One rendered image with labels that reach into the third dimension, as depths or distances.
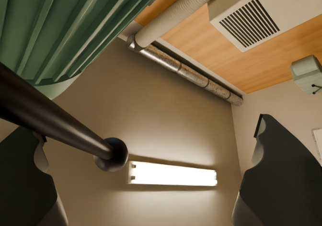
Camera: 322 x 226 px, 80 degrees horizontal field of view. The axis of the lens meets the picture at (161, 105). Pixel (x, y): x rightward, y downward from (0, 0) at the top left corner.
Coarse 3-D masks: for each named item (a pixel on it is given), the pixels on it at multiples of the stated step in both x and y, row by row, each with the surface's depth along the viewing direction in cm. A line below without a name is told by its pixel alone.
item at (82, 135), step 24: (0, 72) 5; (0, 96) 5; (24, 96) 6; (24, 120) 7; (48, 120) 7; (72, 120) 9; (72, 144) 11; (96, 144) 13; (120, 144) 20; (120, 168) 20
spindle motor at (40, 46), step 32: (0, 0) 9; (32, 0) 10; (64, 0) 10; (96, 0) 10; (128, 0) 12; (0, 32) 11; (32, 32) 11; (64, 32) 12; (96, 32) 13; (32, 64) 15; (64, 64) 16
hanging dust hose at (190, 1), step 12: (180, 0) 149; (192, 0) 142; (204, 0) 142; (168, 12) 156; (180, 12) 151; (192, 12) 151; (156, 24) 166; (168, 24) 163; (144, 36) 179; (156, 36) 176
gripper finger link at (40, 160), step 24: (0, 144) 9; (24, 144) 9; (0, 168) 8; (24, 168) 8; (0, 192) 7; (24, 192) 7; (48, 192) 7; (0, 216) 6; (24, 216) 6; (48, 216) 6
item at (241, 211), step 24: (264, 120) 11; (264, 144) 9; (288, 144) 9; (264, 168) 8; (288, 168) 8; (312, 168) 8; (240, 192) 7; (264, 192) 7; (288, 192) 7; (312, 192) 7; (240, 216) 7; (264, 216) 6; (288, 216) 6; (312, 216) 6
